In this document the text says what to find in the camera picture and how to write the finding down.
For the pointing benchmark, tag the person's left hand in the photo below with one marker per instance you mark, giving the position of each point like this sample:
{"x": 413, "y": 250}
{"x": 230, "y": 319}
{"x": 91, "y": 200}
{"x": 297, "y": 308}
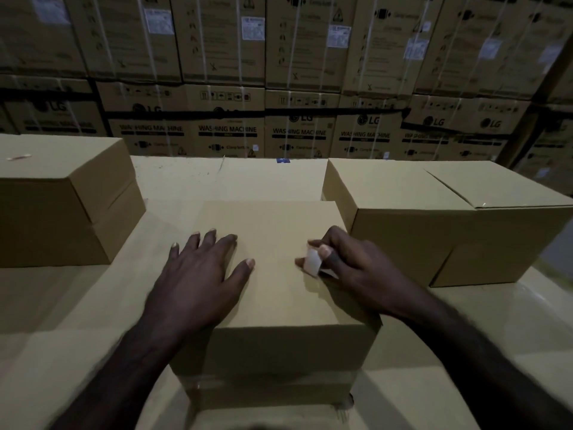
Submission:
{"x": 192, "y": 286}

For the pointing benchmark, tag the person's right hand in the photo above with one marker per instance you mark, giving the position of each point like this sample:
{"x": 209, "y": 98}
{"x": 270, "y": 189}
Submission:
{"x": 367, "y": 275}

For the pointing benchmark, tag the person's left thumb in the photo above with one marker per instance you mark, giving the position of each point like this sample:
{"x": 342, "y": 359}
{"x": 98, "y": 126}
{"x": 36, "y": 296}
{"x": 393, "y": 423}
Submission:
{"x": 239, "y": 270}

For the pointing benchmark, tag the person's left little finger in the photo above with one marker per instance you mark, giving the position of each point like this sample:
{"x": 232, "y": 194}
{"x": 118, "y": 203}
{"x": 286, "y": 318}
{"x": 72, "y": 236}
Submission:
{"x": 173, "y": 257}

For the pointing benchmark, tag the person's right thumb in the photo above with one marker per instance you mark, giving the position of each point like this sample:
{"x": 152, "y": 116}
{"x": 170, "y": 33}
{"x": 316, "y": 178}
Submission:
{"x": 300, "y": 262}

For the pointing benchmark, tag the person's left middle finger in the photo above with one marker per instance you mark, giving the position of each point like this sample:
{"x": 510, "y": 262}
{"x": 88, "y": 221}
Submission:
{"x": 205, "y": 246}

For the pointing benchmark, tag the small white label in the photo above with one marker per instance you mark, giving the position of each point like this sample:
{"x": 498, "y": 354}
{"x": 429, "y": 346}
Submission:
{"x": 313, "y": 261}

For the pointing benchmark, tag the person's left forearm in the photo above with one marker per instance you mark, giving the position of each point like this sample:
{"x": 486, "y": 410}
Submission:
{"x": 130, "y": 371}

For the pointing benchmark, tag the person's right forearm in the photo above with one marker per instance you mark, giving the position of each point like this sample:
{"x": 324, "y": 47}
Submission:
{"x": 470, "y": 362}

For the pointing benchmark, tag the wide plain cardboard box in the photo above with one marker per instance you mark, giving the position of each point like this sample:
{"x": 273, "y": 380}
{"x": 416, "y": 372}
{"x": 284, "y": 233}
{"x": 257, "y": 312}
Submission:
{"x": 447, "y": 228}

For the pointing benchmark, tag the small tape scrap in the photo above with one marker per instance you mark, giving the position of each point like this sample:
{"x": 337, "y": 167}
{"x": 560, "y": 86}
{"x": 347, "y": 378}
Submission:
{"x": 19, "y": 157}

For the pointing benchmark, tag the stack of printed appliance cartons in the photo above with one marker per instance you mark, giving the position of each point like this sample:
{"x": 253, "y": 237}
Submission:
{"x": 291, "y": 62}

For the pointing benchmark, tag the wooden post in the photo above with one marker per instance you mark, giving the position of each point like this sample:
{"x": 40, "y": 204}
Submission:
{"x": 537, "y": 93}

